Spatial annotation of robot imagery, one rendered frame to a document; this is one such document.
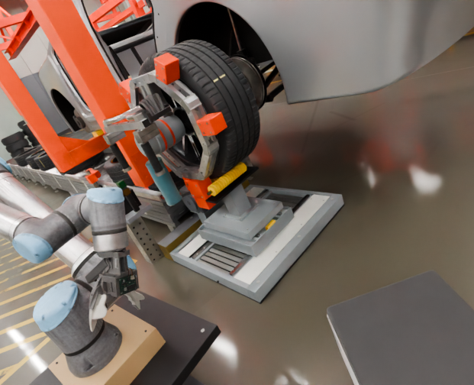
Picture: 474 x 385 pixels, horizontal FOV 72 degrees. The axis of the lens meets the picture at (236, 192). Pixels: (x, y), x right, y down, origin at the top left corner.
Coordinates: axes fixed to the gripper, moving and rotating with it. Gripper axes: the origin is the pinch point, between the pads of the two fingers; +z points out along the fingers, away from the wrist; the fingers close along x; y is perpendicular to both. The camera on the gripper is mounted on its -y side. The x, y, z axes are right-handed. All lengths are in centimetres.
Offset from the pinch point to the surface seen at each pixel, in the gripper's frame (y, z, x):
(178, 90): -15, -76, 51
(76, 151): -257, -84, 145
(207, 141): -7, -53, 58
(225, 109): 2, -65, 61
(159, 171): -22, -42, 42
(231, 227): -26, -9, 95
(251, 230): -12, -8, 92
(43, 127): -261, -108, 115
